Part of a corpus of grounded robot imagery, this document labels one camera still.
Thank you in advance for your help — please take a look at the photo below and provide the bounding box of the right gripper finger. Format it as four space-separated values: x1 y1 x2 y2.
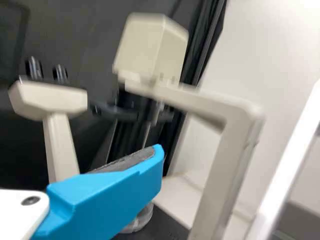
32 143 166 240

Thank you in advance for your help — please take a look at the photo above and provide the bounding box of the petri dish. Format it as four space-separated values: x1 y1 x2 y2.
119 199 155 234

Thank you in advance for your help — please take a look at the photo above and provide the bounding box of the cream microscope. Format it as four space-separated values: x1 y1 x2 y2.
7 12 266 240

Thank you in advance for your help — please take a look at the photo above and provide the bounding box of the black platform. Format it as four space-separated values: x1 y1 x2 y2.
272 201 320 240

